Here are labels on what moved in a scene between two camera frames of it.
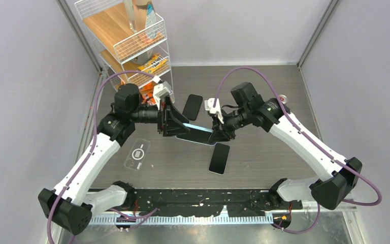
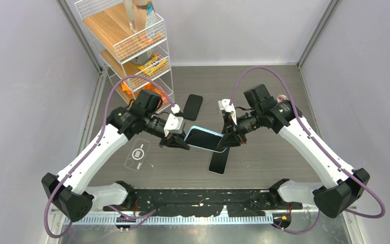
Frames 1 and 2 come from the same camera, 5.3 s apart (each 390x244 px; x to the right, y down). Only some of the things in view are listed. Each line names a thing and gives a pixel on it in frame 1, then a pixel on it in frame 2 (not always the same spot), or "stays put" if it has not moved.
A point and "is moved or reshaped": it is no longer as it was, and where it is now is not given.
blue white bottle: [151, 22] stays put
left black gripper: [169, 124] → [175, 140]
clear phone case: [137, 154] stays put
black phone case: [192, 106] stays put
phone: [197, 134] is moved or reshaped
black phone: [219, 158] stays put
